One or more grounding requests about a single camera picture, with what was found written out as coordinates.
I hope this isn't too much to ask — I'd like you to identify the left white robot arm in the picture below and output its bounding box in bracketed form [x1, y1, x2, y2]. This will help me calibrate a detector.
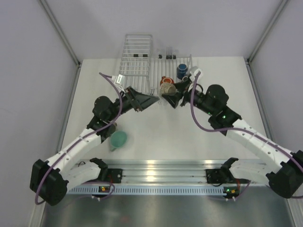
[30, 87, 159, 206]

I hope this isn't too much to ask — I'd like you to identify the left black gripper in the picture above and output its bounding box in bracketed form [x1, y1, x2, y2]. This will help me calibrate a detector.
[107, 87, 159, 122]

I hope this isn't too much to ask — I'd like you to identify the slotted cable duct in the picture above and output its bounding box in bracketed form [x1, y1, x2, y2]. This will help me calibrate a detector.
[67, 185, 237, 196]

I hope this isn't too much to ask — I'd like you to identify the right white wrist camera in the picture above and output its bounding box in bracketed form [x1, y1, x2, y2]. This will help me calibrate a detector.
[188, 66, 204, 81]

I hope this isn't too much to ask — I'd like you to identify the purple cable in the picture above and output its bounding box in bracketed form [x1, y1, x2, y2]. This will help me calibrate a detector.
[35, 72, 124, 205]
[189, 70, 303, 201]

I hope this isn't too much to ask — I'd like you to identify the beige speckled cup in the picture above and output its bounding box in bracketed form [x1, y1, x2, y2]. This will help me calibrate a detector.
[160, 83, 177, 95]

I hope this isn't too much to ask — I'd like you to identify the aluminium rail frame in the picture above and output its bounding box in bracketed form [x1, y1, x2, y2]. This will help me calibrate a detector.
[63, 158, 295, 185]

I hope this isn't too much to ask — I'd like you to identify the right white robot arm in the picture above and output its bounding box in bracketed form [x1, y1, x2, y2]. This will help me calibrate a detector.
[160, 79, 303, 199]

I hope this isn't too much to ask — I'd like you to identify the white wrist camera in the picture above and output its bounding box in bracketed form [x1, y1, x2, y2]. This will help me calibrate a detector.
[112, 74, 125, 87]
[188, 66, 204, 81]

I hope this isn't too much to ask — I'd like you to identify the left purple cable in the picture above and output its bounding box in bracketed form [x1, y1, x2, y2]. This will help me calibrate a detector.
[35, 72, 124, 205]

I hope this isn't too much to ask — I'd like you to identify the grey-green small cup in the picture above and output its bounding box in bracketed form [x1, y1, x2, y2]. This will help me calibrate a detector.
[107, 123, 117, 137]

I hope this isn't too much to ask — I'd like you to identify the silver wire dish rack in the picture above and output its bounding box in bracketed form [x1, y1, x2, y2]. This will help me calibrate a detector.
[150, 46, 193, 106]

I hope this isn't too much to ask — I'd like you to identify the tall white wire rack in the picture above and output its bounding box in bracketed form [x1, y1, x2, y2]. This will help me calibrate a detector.
[119, 33, 153, 94]

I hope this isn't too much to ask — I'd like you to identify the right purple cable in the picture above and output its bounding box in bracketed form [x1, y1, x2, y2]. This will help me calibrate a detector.
[189, 70, 303, 201]

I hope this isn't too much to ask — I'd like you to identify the dark blue mug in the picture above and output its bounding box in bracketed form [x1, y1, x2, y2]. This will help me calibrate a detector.
[177, 63, 188, 80]

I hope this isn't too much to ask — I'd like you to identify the teal mug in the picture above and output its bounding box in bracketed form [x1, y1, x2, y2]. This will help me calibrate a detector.
[109, 131, 128, 152]

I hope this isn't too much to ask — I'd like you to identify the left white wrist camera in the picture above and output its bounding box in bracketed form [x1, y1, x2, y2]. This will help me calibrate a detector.
[112, 74, 125, 87]

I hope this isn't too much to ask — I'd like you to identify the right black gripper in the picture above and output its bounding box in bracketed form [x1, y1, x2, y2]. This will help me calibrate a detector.
[163, 79, 214, 116]

